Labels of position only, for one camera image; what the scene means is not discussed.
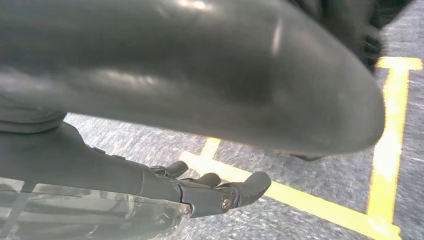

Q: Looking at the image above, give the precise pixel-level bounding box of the black robot body part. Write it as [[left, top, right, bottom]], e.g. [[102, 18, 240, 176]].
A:
[[288, 0, 416, 72]]

